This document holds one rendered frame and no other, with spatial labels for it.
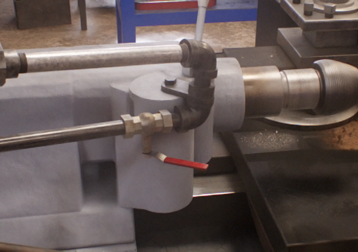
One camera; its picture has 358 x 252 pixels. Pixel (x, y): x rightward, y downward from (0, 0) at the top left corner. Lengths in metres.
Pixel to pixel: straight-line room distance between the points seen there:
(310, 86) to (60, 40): 3.53
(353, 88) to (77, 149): 0.42
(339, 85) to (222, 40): 3.38
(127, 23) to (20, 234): 1.91
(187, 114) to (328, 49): 0.52
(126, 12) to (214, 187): 1.62
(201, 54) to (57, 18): 3.98
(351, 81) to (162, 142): 0.33
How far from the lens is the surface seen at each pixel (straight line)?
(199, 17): 0.83
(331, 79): 0.93
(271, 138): 1.13
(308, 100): 0.93
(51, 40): 4.37
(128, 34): 2.70
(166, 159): 0.74
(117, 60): 0.67
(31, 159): 0.84
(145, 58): 0.68
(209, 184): 1.16
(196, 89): 0.73
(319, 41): 1.19
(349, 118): 1.22
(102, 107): 0.82
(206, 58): 0.71
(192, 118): 0.73
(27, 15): 4.63
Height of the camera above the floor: 1.48
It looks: 28 degrees down
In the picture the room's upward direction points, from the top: straight up
